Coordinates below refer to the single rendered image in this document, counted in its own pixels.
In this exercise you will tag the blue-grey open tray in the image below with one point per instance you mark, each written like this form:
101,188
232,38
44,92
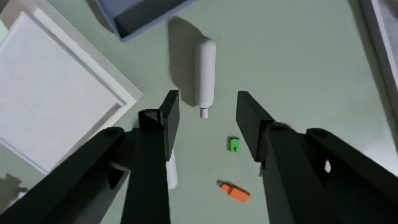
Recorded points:
126,16

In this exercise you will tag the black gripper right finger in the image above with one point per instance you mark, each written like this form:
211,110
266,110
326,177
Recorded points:
358,188

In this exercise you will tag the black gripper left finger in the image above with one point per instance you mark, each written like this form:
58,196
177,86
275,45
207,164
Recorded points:
78,190

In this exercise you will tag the grey gas cylinder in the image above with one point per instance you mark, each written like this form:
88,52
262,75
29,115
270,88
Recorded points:
204,74

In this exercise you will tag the white digital scale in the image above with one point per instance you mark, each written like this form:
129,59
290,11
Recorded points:
51,103

